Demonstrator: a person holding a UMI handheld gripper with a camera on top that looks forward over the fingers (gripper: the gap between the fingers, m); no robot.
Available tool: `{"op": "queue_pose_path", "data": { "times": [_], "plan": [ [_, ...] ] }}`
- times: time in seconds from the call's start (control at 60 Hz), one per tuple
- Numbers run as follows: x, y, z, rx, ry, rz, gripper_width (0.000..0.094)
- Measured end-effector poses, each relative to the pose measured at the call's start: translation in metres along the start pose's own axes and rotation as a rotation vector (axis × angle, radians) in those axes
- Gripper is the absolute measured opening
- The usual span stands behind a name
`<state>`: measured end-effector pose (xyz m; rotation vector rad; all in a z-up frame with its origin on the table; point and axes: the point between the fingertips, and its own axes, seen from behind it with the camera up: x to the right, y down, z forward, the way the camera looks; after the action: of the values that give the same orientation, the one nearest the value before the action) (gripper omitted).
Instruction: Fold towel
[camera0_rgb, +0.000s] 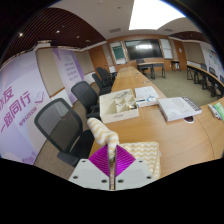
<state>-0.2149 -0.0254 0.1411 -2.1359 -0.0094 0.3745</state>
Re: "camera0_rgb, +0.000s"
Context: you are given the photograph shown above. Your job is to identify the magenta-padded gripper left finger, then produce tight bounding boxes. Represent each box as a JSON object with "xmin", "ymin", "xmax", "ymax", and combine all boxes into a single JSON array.
[{"xmin": 68, "ymin": 143, "xmax": 112, "ymax": 191}]

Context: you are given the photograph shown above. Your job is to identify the group of black office chairs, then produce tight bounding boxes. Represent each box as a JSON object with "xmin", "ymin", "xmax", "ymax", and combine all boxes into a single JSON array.
[{"xmin": 91, "ymin": 66, "xmax": 117, "ymax": 96}]

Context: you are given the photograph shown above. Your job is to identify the purple printed wall banner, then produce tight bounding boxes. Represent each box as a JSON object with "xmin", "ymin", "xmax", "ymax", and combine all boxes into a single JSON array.
[{"xmin": 52, "ymin": 47, "xmax": 84, "ymax": 104}]

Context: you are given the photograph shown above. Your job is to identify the open white cardboard box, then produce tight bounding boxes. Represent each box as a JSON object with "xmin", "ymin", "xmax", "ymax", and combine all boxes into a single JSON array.
[{"xmin": 98, "ymin": 88, "xmax": 140, "ymax": 125}]

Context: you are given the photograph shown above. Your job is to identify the printed white paper sheets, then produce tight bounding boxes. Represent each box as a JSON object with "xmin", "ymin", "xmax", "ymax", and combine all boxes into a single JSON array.
[{"xmin": 134, "ymin": 85, "xmax": 160, "ymax": 108}]

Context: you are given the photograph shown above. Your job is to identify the small dark round disc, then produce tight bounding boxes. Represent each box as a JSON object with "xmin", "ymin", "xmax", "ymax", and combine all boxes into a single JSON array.
[{"xmin": 183, "ymin": 115, "xmax": 195, "ymax": 124}]

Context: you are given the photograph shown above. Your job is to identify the white marker pens pack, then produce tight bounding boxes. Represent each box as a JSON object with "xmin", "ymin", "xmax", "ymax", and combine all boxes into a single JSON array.
[{"xmin": 207, "ymin": 103, "xmax": 223, "ymax": 121}]

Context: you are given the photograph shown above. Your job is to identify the large bright ceiling light panel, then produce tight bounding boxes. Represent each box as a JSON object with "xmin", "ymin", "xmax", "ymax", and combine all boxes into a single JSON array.
[{"xmin": 128, "ymin": 0, "xmax": 187, "ymax": 32}]

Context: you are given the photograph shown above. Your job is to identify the large wall television screen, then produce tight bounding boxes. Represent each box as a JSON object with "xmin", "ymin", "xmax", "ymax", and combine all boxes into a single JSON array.
[{"xmin": 124, "ymin": 38, "xmax": 164, "ymax": 62}]

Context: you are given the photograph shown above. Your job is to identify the black mesh office chair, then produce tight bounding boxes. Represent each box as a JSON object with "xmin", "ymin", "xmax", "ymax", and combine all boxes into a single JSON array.
[
  {"xmin": 70, "ymin": 80, "xmax": 102, "ymax": 120},
  {"xmin": 33, "ymin": 97, "xmax": 96, "ymax": 168}
]

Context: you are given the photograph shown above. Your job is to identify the yellow white zigzag towel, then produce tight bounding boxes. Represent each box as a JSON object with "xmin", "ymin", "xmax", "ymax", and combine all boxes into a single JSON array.
[{"xmin": 86, "ymin": 117, "xmax": 162, "ymax": 191}]

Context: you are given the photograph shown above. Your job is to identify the plain white wall whiteboard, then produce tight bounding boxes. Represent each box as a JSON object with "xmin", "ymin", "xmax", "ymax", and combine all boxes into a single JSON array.
[{"xmin": 159, "ymin": 38, "xmax": 174, "ymax": 60}]

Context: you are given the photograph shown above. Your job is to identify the thick white book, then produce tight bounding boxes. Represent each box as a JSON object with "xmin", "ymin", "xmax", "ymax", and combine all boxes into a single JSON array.
[{"xmin": 157, "ymin": 96, "xmax": 203, "ymax": 123}]

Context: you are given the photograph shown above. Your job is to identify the long curved table with chairs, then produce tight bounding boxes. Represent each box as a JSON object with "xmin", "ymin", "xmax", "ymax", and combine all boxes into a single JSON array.
[{"xmin": 185, "ymin": 61, "xmax": 224, "ymax": 99}]

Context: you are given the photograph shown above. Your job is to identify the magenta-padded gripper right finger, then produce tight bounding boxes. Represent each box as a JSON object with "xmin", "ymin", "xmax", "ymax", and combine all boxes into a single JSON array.
[{"xmin": 114, "ymin": 144, "xmax": 156, "ymax": 191}]

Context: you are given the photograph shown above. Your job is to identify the wall whiteboard with green print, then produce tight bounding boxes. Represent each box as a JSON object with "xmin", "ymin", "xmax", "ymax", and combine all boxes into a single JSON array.
[{"xmin": 109, "ymin": 40, "xmax": 128, "ymax": 66}]

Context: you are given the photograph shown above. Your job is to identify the brown wooden door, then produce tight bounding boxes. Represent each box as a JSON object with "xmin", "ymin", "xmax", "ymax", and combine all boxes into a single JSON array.
[{"xmin": 173, "ymin": 39, "xmax": 188, "ymax": 71}]

